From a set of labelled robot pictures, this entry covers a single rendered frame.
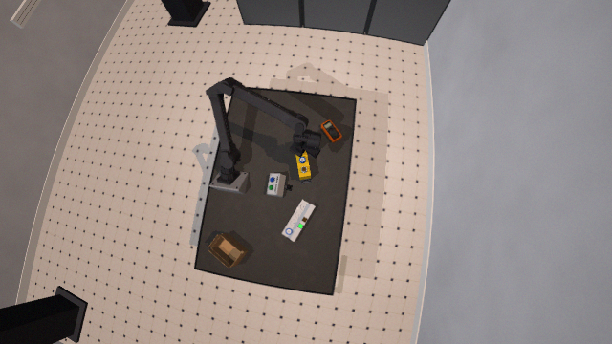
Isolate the white key housing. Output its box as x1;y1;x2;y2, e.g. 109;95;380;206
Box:
267;173;293;198

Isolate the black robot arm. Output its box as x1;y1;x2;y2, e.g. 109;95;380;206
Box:
206;77;321;185

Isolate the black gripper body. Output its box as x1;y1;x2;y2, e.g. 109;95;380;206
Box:
289;143;301;157

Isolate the small open brown cardboard box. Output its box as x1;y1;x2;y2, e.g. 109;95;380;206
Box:
208;233;248;268

